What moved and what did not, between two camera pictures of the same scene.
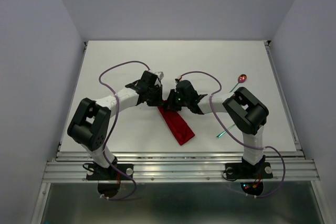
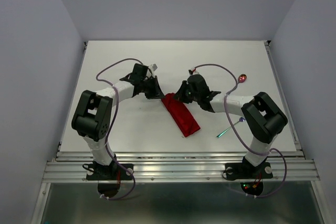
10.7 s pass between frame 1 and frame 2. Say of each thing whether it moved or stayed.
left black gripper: moved
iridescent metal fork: stayed
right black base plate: stayed
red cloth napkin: moved
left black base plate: stayed
